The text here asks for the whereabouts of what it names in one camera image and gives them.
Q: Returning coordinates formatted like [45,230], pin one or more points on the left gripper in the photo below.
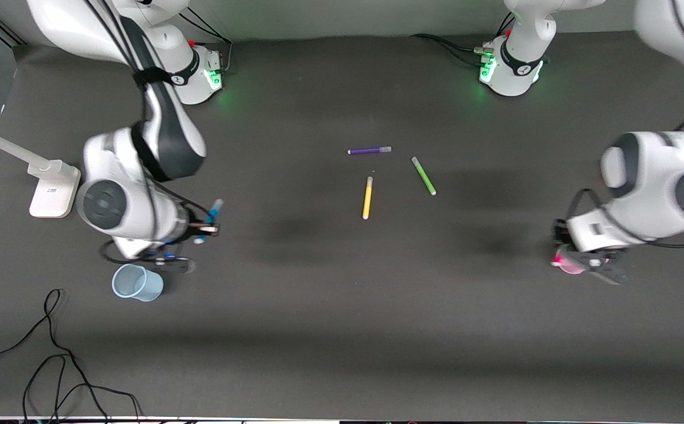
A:
[559,234]

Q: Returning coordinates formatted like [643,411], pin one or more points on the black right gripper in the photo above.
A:
[198,229]

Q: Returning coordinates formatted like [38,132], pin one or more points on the blue marker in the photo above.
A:
[216,211]

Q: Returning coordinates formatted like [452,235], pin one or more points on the pink marker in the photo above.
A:
[555,261]

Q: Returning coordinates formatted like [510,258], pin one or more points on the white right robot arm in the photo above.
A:
[118,200]

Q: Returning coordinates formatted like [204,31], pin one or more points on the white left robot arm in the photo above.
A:
[660,176]

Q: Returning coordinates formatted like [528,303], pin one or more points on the pink plastic cup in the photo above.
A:
[571,268]

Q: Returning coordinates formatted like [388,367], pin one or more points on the light blue plastic cup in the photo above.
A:
[138,284]

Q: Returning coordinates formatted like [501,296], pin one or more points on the green marker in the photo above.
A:
[423,175]

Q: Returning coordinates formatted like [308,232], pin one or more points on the yellow marker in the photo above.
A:
[367,198]

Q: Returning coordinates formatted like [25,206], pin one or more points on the white stand with base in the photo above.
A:
[53,188]

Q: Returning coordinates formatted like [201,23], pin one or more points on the purple marker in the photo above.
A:
[369,151]

